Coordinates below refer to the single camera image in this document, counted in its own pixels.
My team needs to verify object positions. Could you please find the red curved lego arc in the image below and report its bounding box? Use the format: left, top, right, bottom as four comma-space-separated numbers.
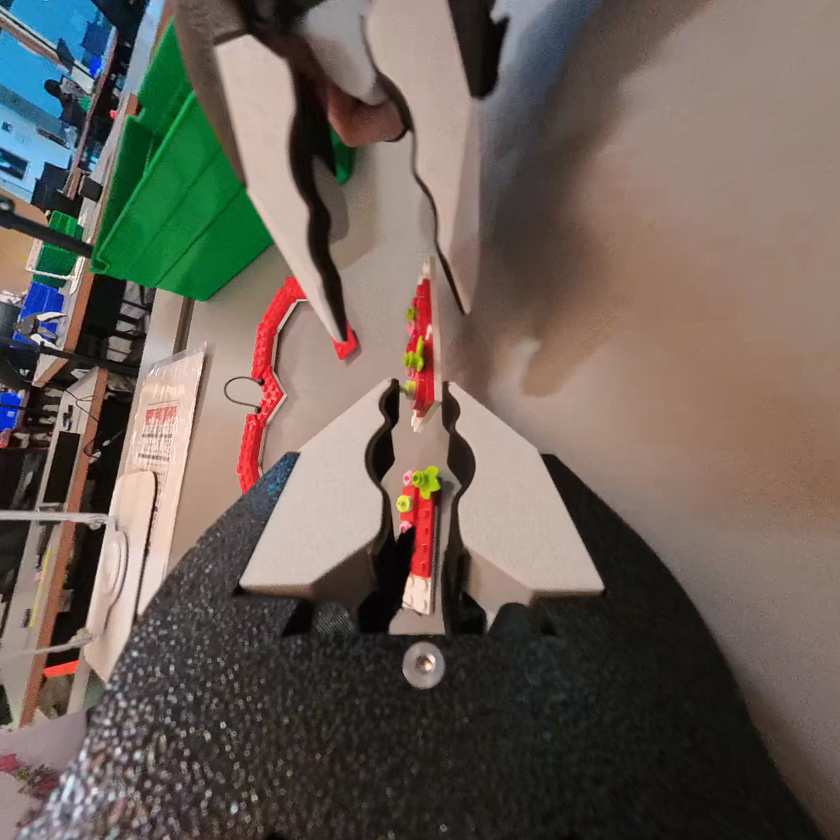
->
238, 277, 361, 494

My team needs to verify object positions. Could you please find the white flat pad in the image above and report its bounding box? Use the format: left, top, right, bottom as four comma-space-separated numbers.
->
85, 471, 158, 683

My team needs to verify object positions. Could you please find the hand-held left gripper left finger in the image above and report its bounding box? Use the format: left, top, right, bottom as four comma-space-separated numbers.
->
238, 378, 401, 624

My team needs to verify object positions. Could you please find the person's right hand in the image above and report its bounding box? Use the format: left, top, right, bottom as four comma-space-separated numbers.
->
325, 85, 411, 148

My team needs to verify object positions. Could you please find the laminated paper sheet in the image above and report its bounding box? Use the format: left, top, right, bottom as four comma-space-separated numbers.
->
118, 344, 206, 592

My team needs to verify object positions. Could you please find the green plastic bin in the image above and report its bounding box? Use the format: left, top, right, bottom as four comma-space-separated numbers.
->
90, 92, 277, 303
98, 20, 198, 217

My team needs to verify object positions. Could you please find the red lego strip with flowers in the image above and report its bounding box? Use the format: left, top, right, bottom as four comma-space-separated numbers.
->
392, 465, 442, 616
399, 259, 442, 434

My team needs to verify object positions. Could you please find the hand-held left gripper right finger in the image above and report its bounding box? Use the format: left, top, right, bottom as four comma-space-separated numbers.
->
443, 382, 606, 624

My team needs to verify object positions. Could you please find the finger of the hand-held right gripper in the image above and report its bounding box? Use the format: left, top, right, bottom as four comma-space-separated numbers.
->
215, 33, 349, 342
364, 0, 487, 316

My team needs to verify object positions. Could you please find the white desk with wooden edge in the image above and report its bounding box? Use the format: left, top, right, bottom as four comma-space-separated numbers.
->
20, 367, 109, 723

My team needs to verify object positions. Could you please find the stack of green shelf bins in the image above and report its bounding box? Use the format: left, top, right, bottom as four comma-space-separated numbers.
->
29, 210, 86, 280

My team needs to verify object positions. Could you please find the stack of blue shelf bins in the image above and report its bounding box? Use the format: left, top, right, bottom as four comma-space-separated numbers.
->
13, 282, 67, 342

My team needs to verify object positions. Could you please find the white cord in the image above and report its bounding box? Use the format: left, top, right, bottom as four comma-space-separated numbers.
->
0, 511, 120, 527
0, 629, 93, 664

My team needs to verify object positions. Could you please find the black metal pole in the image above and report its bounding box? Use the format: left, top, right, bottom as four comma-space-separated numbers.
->
0, 197, 94, 258

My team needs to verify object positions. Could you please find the black rubber loop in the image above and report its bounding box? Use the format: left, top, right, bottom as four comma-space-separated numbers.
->
224, 376, 266, 414

